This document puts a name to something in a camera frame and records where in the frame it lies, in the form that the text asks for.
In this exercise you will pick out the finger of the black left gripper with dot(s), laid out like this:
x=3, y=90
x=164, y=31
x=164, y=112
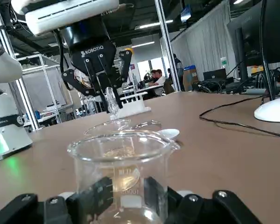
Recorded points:
x=124, y=65
x=71, y=78

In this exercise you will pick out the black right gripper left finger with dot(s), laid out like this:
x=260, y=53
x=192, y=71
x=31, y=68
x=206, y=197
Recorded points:
x=60, y=210

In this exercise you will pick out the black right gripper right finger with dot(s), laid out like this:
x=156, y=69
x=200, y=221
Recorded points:
x=196, y=210

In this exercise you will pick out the clear glass test tube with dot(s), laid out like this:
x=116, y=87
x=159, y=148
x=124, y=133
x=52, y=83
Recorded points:
x=112, y=105

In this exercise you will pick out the small glass beaker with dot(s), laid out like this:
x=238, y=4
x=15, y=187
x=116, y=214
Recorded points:
x=95, y=163

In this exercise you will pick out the person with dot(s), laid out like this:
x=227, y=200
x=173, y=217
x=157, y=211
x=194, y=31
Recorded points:
x=149, y=77
x=177, y=72
x=159, y=84

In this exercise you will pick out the white test tube rack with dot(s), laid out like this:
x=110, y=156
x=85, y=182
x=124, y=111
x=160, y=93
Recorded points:
x=133, y=108

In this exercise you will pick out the glass beaker with amber liquid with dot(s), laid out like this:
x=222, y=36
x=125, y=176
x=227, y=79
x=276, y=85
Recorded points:
x=142, y=127

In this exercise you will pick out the cardboard box with blue label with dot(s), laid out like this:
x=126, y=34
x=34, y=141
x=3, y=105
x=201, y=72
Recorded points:
x=190, y=78

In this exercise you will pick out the small white dish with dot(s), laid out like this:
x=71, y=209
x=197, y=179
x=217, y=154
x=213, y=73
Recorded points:
x=170, y=133

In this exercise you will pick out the black computer monitor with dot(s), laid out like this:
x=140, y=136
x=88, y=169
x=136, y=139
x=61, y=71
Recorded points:
x=247, y=28

